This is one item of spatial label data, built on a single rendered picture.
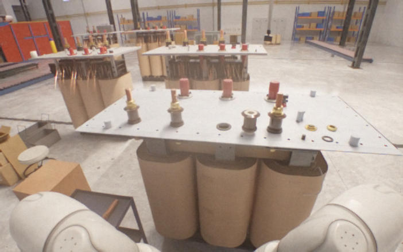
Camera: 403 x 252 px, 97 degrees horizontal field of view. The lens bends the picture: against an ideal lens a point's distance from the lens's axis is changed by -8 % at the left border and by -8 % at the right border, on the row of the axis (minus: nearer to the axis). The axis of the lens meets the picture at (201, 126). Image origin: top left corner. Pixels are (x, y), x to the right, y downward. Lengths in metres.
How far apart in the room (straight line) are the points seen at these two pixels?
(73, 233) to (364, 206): 0.56
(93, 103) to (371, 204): 3.59
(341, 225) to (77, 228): 0.46
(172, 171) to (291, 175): 0.75
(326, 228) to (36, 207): 0.59
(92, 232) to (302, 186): 1.17
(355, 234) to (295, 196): 0.99
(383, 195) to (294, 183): 0.80
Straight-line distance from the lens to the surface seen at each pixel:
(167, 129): 1.10
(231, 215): 1.56
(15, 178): 3.81
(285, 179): 1.30
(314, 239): 0.44
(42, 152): 3.25
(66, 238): 0.44
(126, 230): 1.76
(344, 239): 0.43
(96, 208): 1.47
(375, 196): 0.57
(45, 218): 0.54
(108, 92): 3.39
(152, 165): 1.37
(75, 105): 3.99
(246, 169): 1.26
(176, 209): 1.64
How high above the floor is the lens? 1.89
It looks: 29 degrees down
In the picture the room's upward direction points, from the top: 2 degrees counter-clockwise
